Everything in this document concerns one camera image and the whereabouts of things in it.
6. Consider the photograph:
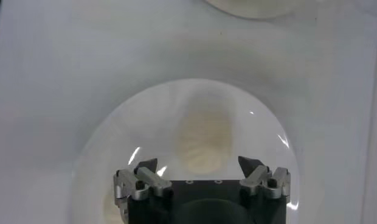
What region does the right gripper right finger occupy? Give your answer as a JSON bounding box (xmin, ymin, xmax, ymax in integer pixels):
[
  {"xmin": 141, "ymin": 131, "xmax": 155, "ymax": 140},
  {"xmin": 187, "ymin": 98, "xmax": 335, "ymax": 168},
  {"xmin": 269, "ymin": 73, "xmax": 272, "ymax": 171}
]
[{"xmin": 237, "ymin": 155, "xmax": 292, "ymax": 203}]

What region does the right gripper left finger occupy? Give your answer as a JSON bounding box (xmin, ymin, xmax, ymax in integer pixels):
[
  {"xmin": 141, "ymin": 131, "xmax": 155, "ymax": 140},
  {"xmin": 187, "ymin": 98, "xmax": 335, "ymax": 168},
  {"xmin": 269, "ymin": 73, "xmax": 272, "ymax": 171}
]
[{"xmin": 112, "ymin": 157, "xmax": 173, "ymax": 224}]

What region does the white steamed baozi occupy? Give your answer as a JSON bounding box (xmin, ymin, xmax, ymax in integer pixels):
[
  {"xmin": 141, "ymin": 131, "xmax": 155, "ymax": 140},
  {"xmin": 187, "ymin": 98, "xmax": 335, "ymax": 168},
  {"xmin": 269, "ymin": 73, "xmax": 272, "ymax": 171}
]
[{"xmin": 175, "ymin": 108, "xmax": 235, "ymax": 176}]

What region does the white round plate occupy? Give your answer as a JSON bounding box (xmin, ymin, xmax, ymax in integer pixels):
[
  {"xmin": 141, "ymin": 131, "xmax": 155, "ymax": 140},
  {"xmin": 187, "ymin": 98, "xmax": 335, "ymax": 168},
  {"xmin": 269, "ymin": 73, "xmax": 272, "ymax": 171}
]
[{"xmin": 66, "ymin": 78, "xmax": 302, "ymax": 224}]

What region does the cream electric cooking pot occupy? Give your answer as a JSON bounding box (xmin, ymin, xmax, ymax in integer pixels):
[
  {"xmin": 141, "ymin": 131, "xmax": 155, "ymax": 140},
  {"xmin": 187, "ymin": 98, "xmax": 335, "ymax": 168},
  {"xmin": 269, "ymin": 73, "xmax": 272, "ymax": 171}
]
[{"xmin": 203, "ymin": 0, "xmax": 302, "ymax": 20}]

